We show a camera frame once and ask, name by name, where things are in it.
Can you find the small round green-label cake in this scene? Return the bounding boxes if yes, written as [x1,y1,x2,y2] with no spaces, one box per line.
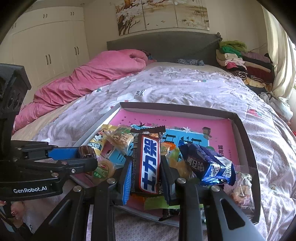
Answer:
[92,159,115,185]

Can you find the green snack packet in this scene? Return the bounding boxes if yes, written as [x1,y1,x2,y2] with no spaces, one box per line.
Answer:
[143,146,181,211]

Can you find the Snickers chocolate bar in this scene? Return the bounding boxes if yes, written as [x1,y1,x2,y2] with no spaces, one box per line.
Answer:
[131,126,166,197]

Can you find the small dark brown candy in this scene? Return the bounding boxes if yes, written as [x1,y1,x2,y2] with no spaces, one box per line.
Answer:
[78,146,97,160]

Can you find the blue cookie snack packet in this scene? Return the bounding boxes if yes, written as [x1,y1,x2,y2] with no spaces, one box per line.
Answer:
[178,140,236,186]

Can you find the clear rice cracker snack packet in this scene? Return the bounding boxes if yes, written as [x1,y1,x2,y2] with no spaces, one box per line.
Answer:
[105,125,133,155]

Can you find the clear pastry packet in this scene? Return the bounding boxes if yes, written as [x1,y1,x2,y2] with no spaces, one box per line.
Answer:
[224,172,255,219]

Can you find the dark green seaweed packet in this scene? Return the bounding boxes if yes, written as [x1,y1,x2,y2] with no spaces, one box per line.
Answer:
[159,206,180,221]

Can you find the orange biscuit snack packet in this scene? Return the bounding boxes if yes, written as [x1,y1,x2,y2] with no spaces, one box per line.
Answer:
[130,141,191,206]

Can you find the yellow chips snack bag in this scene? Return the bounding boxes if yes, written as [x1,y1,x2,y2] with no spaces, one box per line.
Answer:
[87,124,114,157]

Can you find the person's left hand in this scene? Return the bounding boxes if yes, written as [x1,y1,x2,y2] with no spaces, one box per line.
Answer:
[9,201,25,228]

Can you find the dark cardboard tray box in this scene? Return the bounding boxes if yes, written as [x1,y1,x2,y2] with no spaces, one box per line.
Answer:
[74,102,261,224]

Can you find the pink Chinese workbook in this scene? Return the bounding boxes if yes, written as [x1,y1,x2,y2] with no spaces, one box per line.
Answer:
[78,108,243,212]

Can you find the lilac patterned quilt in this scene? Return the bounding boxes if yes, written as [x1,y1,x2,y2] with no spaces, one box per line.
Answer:
[14,63,295,240]

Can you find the cream wardrobe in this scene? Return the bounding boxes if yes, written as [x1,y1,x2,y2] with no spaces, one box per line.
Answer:
[1,6,89,104]

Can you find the pink blanket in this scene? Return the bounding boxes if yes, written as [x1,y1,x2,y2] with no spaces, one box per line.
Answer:
[12,49,156,133]

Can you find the dark patterned pillow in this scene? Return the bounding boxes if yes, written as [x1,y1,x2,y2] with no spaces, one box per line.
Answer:
[176,59,204,66]

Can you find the white crumpled cloth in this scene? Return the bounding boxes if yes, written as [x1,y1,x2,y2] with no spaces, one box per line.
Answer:
[259,92,293,123]

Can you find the stack of folded clothes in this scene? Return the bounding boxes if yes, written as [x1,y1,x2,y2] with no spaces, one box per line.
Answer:
[216,40,274,93]

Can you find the dark grey headboard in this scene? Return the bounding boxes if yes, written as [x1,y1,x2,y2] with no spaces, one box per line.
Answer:
[106,31,222,66]

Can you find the cream curtain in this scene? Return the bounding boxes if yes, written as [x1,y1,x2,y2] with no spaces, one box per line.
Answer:
[262,8,295,99]

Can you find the tree painting on wall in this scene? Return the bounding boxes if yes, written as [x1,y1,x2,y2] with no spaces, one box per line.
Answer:
[114,0,210,36]

